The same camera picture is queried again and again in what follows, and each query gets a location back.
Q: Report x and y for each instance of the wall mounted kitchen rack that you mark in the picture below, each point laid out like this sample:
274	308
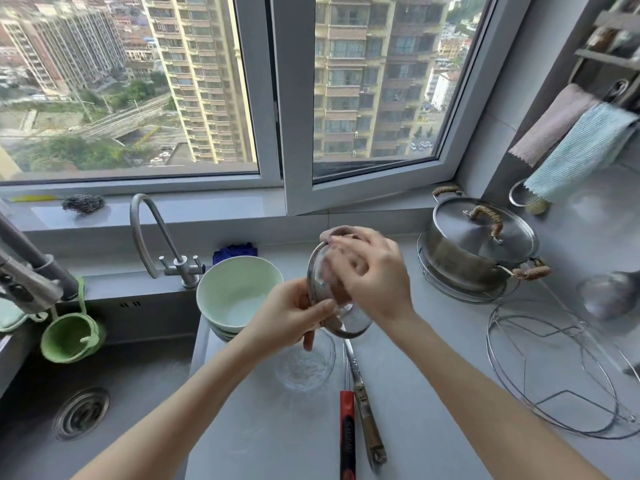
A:
607	54

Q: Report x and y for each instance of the clear glass bowl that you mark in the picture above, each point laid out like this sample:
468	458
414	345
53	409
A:
352	325
305	369

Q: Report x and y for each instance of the light blue hanging cloth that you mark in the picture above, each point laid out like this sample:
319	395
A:
582	154

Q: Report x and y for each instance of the white window frame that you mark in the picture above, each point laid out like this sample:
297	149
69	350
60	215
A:
260	94

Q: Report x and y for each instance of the small round steel strainer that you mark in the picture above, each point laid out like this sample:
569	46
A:
515	194

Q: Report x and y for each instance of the person's left thumb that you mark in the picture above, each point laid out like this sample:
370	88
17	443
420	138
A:
319	309

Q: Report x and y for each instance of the person's left forearm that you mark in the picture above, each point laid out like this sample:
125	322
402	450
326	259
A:
190	409

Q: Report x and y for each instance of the steel sink drain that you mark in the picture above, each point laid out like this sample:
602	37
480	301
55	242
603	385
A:
81	413

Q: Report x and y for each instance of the grey kitchen sink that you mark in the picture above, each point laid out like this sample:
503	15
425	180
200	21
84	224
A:
135	384

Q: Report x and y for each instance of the grey gooseneck tap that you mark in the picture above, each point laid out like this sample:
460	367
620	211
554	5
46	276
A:
142	234

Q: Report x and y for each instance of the person's right thumb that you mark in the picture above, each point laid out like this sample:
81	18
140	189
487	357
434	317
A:
344	287

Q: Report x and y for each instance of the yellow flat stick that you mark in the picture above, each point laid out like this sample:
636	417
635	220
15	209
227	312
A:
35	198

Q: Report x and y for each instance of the steel pot lid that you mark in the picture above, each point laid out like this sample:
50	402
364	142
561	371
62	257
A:
480	234

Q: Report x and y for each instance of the stainless steel pot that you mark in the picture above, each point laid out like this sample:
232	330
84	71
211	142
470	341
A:
465	267

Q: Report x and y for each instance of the steel pull-down faucet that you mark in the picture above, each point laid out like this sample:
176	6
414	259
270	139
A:
30	279

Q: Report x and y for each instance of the person's left hand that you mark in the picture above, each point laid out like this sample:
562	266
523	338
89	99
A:
280	314

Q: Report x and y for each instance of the person's right forearm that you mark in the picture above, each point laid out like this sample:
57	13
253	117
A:
480	399

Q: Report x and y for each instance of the pale green bowl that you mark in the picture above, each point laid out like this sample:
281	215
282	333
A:
235	289
224	335

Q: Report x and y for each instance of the pink hanging cloth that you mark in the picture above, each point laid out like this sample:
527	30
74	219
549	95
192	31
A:
550	124

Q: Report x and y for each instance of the person's right hand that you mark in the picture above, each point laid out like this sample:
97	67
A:
380	279

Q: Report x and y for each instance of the green silicone hanging cup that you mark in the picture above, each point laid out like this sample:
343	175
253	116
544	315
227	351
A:
70	339

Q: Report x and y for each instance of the steel wool scrubber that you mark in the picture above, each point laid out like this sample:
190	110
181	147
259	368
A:
84	203

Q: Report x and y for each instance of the open white window sash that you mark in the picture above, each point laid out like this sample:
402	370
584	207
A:
295	119

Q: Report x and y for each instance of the steel ladle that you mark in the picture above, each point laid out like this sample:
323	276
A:
607	294

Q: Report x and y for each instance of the blue scrub brush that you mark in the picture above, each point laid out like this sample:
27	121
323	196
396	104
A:
232	253

